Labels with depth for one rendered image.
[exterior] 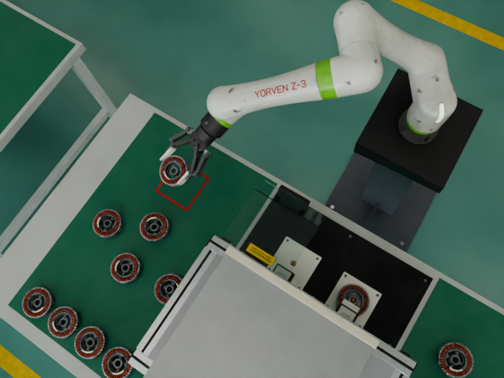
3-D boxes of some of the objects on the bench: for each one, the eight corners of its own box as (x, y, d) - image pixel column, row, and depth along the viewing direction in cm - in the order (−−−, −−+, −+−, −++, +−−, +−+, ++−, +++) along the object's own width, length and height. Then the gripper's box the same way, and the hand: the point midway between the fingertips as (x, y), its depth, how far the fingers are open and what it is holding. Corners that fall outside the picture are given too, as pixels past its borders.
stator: (173, 236, 190) (171, 234, 186) (145, 247, 189) (143, 244, 186) (166, 210, 194) (163, 208, 190) (138, 220, 193) (135, 217, 190)
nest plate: (286, 236, 184) (286, 235, 183) (322, 258, 180) (322, 257, 179) (265, 271, 181) (264, 270, 179) (300, 293, 177) (300, 292, 176)
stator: (436, 340, 170) (439, 339, 166) (471, 345, 168) (475, 345, 165) (435, 374, 166) (438, 374, 163) (469, 380, 165) (473, 380, 161)
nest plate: (343, 271, 178) (344, 271, 177) (381, 294, 174) (382, 294, 173) (322, 307, 175) (322, 307, 173) (360, 331, 171) (361, 331, 170)
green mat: (154, 112, 208) (154, 112, 208) (277, 184, 193) (277, 184, 193) (7, 304, 187) (7, 304, 187) (133, 402, 172) (133, 402, 172)
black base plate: (279, 190, 192) (279, 188, 190) (431, 279, 177) (433, 278, 174) (211, 294, 182) (210, 293, 180) (366, 398, 166) (367, 399, 164)
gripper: (233, 155, 173) (193, 196, 181) (198, 108, 181) (160, 149, 188) (222, 153, 166) (181, 196, 174) (185, 104, 174) (148, 148, 182)
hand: (173, 169), depth 181 cm, fingers closed on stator, 11 cm apart
